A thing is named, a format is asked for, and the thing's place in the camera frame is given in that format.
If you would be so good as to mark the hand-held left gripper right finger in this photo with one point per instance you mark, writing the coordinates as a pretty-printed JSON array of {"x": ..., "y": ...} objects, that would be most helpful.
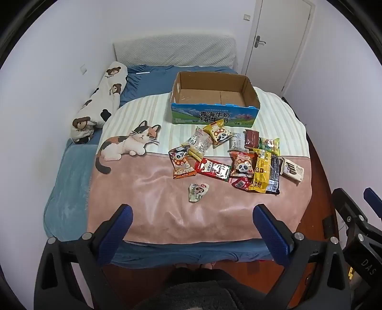
[{"x": 271, "y": 235}]

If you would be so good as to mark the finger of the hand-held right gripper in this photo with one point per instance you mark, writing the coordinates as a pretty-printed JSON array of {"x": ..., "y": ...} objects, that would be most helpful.
[
  {"x": 372, "y": 195},
  {"x": 344, "y": 204}
]

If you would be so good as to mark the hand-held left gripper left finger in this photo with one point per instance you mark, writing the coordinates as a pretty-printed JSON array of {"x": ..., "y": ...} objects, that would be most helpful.
[{"x": 115, "y": 232}]

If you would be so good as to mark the long black snack packet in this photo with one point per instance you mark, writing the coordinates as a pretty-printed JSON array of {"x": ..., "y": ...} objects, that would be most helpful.
[{"x": 275, "y": 176}]

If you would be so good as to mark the white chocolate biscuit packet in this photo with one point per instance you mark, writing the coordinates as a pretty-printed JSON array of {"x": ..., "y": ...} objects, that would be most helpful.
[{"x": 294, "y": 170}]

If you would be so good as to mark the small red snack packet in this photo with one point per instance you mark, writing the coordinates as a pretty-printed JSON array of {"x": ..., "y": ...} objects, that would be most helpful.
[{"x": 241, "y": 182}]

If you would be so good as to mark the long yellow snack packet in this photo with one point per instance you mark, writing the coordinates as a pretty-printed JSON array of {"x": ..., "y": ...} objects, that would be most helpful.
[{"x": 262, "y": 171}]

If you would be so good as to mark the orange panda snack packet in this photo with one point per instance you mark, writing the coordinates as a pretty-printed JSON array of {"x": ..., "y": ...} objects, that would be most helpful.
[
  {"x": 180, "y": 162},
  {"x": 243, "y": 164}
]

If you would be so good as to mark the small green white packet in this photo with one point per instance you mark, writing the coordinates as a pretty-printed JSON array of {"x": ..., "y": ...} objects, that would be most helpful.
[{"x": 197, "y": 192}]

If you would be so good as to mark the long red snack packet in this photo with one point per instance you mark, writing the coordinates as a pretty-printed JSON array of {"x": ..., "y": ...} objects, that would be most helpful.
[{"x": 213, "y": 170}]

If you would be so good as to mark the colourful candy ball packet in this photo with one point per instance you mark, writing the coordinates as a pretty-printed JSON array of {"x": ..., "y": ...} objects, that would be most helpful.
[{"x": 270, "y": 145}]

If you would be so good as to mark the dark red snack packet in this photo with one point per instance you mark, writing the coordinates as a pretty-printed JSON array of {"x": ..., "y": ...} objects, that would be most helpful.
[{"x": 251, "y": 138}]

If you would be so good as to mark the white grey snack packet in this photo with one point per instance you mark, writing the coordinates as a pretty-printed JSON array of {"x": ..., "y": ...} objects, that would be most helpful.
[{"x": 237, "y": 142}]

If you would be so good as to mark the yellow panda snack packet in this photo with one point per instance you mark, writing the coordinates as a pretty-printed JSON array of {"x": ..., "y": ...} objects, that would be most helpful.
[{"x": 218, "y": 134}]

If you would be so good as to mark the translucent snack packet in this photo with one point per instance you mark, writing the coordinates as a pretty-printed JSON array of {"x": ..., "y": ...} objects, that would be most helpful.
[{"x": 198, "y": 142}]

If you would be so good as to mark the printed cardboard box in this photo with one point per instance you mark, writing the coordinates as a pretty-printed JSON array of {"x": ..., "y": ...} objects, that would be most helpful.
[{"x": 209, "y": 113}]

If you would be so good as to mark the cat printed blanket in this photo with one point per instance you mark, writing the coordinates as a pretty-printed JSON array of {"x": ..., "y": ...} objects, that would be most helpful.
[{"x": 149, "y": 190}]

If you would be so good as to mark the light blue fleece blanket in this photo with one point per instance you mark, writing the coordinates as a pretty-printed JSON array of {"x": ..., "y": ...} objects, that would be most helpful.
[{"x": 68, "y": 184}]

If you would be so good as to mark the person's dark fleece clothing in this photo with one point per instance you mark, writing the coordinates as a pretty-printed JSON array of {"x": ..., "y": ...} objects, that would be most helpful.
[{"x": 191, "y": 295}]

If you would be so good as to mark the bear print long pillow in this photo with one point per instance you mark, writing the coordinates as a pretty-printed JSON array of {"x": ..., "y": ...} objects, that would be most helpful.
[{"x": 104, "y": 89}]

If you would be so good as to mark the blue bed sheet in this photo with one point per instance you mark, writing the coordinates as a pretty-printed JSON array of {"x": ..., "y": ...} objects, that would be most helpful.
[{"x": 149, "y": 80}]

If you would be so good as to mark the white door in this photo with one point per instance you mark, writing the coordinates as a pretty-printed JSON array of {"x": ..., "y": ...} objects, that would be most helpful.
[{"x": 280, "y": 44}]

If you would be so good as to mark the grey padded headboard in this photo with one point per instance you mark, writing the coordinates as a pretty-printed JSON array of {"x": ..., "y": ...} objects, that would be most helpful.
[{"x": 173, "y": 52}]

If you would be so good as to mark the white wall socket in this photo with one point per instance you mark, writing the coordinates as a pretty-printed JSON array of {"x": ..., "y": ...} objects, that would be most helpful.
[{"x": 83, "y": 69}]

